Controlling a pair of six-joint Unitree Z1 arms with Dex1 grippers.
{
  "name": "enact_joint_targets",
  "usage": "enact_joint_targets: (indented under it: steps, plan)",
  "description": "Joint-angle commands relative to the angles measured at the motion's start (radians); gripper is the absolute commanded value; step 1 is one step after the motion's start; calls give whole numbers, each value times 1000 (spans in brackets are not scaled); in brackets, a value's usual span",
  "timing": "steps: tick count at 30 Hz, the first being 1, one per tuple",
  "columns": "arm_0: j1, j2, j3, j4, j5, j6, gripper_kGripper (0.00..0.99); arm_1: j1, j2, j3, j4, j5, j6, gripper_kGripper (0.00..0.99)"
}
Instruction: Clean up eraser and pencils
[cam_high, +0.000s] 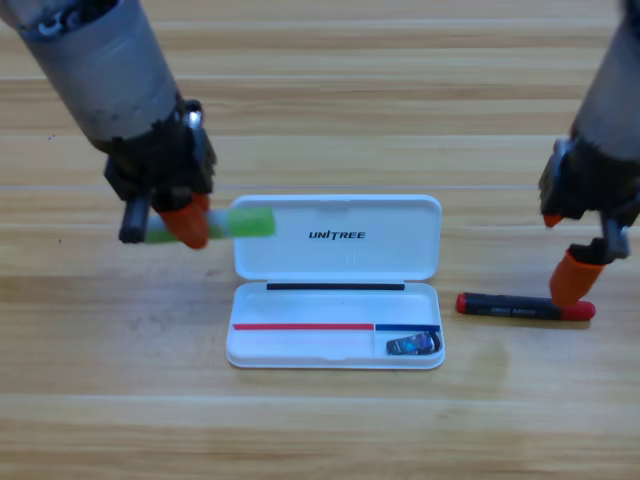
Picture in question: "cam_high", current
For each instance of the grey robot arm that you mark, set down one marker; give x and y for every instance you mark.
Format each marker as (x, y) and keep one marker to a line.
(612, 75)
(110, 70)

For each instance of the white Unitree pencil case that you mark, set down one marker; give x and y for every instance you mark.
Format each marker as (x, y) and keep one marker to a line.
(310, 307)

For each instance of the green highlighter pen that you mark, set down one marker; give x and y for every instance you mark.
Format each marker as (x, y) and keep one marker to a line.
(250, 222)

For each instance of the red and black marker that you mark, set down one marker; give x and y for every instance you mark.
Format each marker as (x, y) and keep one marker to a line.
(500, 305)

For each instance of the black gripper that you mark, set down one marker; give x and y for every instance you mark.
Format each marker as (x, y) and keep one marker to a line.
(160, 160)
(595, 185)

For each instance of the small dark blue eraser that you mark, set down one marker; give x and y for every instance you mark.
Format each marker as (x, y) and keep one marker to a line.
(412, 345)

